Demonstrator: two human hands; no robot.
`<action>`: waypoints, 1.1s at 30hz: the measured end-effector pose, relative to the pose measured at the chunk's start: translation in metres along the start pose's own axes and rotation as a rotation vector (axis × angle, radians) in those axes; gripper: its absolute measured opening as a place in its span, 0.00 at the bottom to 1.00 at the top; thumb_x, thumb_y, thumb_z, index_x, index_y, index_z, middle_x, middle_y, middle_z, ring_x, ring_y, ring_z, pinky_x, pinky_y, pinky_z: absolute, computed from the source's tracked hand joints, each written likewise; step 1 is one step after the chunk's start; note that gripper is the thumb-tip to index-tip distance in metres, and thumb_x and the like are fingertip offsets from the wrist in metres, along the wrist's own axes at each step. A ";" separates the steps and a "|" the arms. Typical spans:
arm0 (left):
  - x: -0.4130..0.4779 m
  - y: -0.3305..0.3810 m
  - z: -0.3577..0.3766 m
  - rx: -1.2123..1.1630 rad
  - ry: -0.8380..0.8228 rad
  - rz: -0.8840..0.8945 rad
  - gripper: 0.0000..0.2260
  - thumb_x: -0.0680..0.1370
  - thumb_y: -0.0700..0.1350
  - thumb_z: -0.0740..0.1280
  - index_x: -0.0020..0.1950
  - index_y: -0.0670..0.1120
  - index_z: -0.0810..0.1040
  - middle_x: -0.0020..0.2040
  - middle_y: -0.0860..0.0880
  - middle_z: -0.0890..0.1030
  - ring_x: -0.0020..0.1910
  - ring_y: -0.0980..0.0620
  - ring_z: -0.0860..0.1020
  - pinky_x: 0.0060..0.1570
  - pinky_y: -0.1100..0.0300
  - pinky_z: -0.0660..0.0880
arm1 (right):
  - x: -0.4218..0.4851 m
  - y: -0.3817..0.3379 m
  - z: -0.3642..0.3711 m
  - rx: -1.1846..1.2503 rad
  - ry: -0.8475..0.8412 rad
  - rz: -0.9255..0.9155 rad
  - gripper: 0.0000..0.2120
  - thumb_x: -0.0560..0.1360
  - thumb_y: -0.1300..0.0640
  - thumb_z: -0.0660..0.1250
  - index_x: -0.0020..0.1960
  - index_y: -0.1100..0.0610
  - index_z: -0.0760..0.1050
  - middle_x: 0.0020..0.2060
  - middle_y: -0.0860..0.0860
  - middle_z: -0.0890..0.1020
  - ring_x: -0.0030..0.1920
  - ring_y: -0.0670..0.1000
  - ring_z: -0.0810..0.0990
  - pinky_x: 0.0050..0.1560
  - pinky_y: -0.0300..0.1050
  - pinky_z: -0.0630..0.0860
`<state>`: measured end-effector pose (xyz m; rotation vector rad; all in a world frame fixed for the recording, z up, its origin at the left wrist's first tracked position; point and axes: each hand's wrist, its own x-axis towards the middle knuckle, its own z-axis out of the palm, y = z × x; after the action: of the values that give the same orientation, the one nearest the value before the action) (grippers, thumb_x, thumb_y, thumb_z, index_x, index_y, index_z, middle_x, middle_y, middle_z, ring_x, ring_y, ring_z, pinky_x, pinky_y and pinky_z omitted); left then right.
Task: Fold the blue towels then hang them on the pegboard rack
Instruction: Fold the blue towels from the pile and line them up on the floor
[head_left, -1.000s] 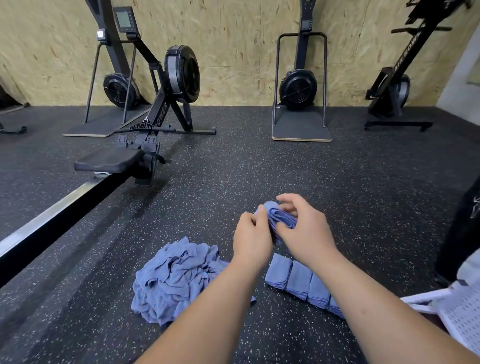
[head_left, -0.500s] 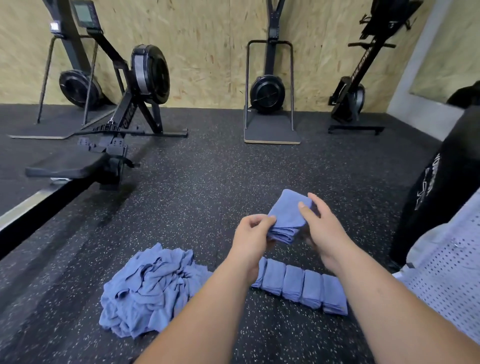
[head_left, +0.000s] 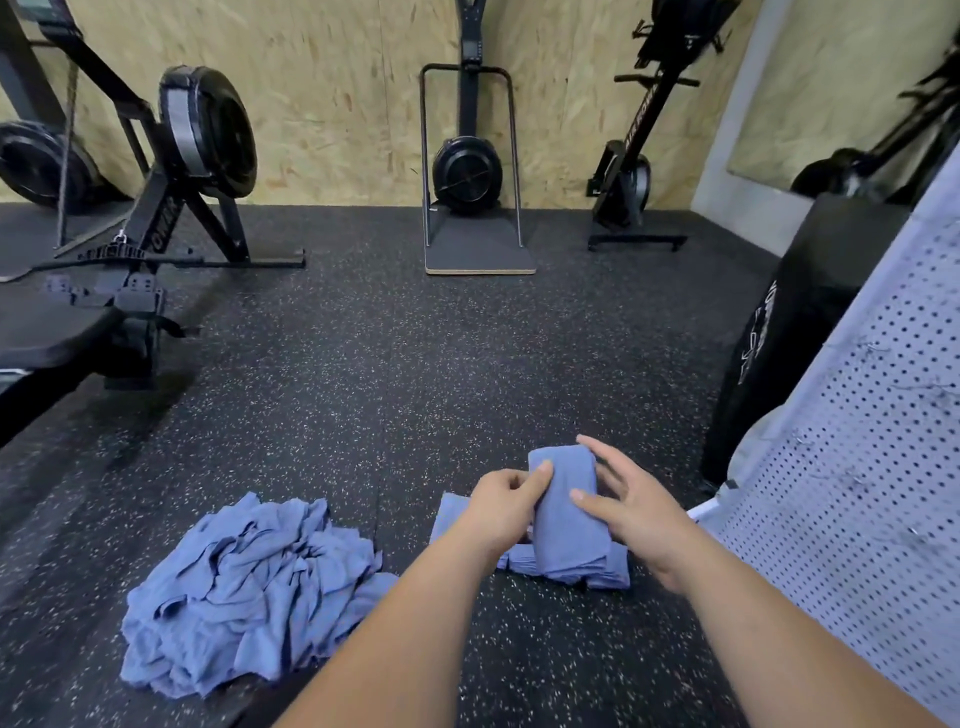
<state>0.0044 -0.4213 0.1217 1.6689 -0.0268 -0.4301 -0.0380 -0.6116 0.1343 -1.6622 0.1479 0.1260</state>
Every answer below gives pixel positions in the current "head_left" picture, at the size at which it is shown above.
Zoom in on person's left forearm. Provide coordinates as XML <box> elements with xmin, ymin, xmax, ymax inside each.
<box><xmin>277</xmin><ymin>532</ymin><xmax>519</xmax><ymax>728</ymax></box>

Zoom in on black printed punching bag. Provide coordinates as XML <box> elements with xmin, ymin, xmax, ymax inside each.
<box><xmin>700</xmin><ymin>192</ymin><xmax>914</xmax><ymax>485</ymax></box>

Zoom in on white perforated metal rack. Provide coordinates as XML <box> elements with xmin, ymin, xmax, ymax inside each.
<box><xmin>687</xmin><ymin>150</ymin><xmax>960</xmax><ymax>728</ymax></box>

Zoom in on person's right hand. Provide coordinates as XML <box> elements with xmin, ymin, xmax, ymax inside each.
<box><xmin>570</xmin><ymin>435</ymin><xmax>699</xmax><ymax>594</ymax></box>

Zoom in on black rowing machine with rail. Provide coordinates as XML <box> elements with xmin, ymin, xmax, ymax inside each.
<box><xmin>0</xmin><ymin>0</ymin><xmax>308</xmax><ymax>449</ymax></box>

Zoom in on row of blue towels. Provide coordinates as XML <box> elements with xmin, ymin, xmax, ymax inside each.
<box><xmin>502</xmin><ymin>444</ymin><xmax>633</xmax><ymax>591</ymax></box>

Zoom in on black upright exercise machine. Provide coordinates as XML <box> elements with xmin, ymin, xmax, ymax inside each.
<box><xmin>585</xmin><ymin>0</ymin><xmax>744</xmax><ymax>252</ymax></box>

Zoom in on person's left hand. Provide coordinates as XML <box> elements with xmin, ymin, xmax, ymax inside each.
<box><xmin>454</xmin><ymin>460</ymin><xmax>555</xmax><ymax>560</ymax></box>

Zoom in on blue towel pile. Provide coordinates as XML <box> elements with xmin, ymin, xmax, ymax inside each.
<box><xmin>120</xmin><ymin>492</ymin><xmax>399</xmax><ymax>699</ymax></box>

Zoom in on black ski trainer grey platform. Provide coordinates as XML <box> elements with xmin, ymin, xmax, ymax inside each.
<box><xmin>0</xmin><ymin>60</ymin><xmax>137</xmax><ymax>249</ymax></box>

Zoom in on person's right forearm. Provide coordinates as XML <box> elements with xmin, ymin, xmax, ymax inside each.
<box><xmin>652</xmin><ymin>532</ymin><xmax>947</xmax><ymax>728</ymax></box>

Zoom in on black ski trainer wooden-edged platform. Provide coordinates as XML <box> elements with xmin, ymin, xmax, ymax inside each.
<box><xmin>418</xmin><ymin>0</ymin><xmax>539</xmax><ymax>278</ymax></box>

